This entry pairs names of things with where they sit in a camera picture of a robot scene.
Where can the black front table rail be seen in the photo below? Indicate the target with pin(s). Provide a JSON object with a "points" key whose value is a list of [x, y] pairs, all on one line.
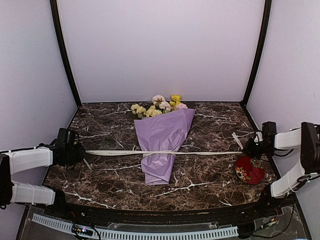
{"points": [[102, 216]]}

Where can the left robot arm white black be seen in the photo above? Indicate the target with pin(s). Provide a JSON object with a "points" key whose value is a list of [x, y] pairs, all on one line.
{"points": [[21, 160]]}

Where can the white slotted cable duct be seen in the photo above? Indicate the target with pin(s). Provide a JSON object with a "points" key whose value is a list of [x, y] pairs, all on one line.
{"points": [[84, 232]]}

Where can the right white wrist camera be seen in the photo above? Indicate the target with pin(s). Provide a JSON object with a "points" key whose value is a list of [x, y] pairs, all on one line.
{"points": [[258, 137]]}

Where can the red floral dish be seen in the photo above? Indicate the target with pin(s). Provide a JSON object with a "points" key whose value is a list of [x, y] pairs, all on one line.
{"points": [[250, 170]]}

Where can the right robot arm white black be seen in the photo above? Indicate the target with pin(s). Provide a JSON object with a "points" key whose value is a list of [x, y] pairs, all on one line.
{"points": [[304, 139]]}

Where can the pink rose flower stem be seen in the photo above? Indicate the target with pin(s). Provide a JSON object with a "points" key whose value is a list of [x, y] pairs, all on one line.
{"points": [[161, 104]]}

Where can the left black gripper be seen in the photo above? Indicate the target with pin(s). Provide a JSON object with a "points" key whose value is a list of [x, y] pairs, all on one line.
{"points": [[81, 154]]}

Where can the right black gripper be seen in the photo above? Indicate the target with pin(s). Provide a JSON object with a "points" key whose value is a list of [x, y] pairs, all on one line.
{"points": [[248, 148]]}

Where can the right black frame post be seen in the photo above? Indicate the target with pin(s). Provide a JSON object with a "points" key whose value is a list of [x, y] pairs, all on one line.
{"points": [[258, 53]]}

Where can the yellow fuzzy poppy stem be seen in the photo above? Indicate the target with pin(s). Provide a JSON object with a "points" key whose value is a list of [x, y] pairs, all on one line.
{"points": [[175, 100]]}

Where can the pink purple wrapping paper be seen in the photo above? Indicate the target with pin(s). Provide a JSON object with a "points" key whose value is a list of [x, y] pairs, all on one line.
{"points": [[164, 132]]}

